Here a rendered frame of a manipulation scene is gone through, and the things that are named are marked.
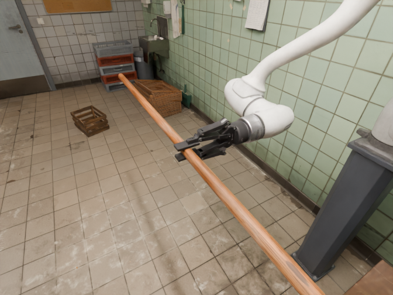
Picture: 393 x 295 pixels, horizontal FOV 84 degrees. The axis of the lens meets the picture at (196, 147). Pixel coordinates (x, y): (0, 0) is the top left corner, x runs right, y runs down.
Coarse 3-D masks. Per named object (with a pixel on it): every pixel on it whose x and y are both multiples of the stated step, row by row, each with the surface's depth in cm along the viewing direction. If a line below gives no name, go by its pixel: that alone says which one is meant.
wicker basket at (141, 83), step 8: (136, 80) 320; (144, 80) 328; (152, 80) 336; (160, 80) 345; (144, 88) 301; (152, 88) 343; (176, 88) 320; (160, 96) 295; (168, 96) 303; (176, 96) 311; (160, 104) 302; (168, 104) 310
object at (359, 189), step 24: (360, 168) 97; (384, 168) 88; (336, 192) 111; (360, 192) 100; (384, 192) 97; (336, 216) 115; (360, 216) 105; (312, 240) 135; (336, 240) 119; (312, 264) 141
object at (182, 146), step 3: (183, 141) 63; (174, 144) 62; (177, 144) 62; (180, 144) 62; (183, 144) 62; (186, 144) 62; (189, 144) 62; (192, 144) 62; (195, 144) 62; (198, 144) 63; (177, 147) 61; (180, 147) 61; (183, 147) 61; (186, 147) 61; (189, 147) 62; (177, 150) 61; (180, 150) 61
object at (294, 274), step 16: (128, 80) 110; (192, 160) 58; (208, 176) 53; (224, 192) 48; (240, 208) 45; (256, 224) 42; (256, 240) 40; (272, 240) 39; (272, 256) 37; (288, 256) 37; (288, 272) 35; (304, 272) 35; (304, 288) 33
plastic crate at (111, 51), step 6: (102, 42) 382; (108, 42) 385; (114, 42) 390; (120, 42) 395; (126, 42) 398; (96, 48) 348; (102, 48) 352; (108, 48) 356; (114, 48) 360; (120, 48) 400; (126, 48) 403; (132, 48) 374; (96, 54) 361; (102, 54) 366; (108, 54) 361; (114, 54) 365; (120, 54) 371
